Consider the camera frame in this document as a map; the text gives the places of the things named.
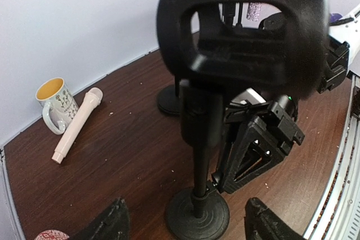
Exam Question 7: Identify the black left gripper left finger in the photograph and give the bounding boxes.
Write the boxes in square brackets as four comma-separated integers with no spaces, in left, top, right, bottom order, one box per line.
[69,198,130,240]

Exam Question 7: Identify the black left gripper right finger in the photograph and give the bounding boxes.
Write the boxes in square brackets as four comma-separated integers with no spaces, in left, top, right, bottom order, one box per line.
[244,197,304,240]

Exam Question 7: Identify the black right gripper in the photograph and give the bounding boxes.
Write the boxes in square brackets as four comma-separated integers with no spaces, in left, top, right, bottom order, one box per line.
[212,94,305,194]

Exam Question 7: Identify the black stand for pink microphone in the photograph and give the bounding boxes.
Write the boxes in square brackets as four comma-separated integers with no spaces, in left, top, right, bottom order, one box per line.
[156,0,329,239]

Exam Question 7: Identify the pale pink microphone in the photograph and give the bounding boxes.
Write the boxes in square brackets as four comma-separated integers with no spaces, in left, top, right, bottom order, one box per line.
[52,87,104,164]

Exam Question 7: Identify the purple microphone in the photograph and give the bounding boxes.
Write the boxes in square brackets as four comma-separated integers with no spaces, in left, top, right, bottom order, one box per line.
[330,13,342,24]

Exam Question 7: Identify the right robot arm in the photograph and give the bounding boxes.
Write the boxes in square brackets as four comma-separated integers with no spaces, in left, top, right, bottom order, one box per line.
[211,6,359,194]

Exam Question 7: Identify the black stand with blue microphone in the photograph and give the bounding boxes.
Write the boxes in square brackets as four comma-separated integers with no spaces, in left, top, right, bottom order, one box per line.
[157,77,179,116]

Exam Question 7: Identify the silver glitter microphone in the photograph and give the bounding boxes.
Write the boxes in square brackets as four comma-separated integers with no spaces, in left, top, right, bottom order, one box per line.
[246,3,262,21]

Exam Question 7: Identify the red patterned small bowl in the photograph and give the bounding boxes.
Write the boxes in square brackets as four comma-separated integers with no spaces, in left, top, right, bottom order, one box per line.
[34,229,69,240]

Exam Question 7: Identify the white floral ceramic mug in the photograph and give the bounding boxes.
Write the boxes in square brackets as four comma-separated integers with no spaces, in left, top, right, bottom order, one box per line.
[35,78,79,135]

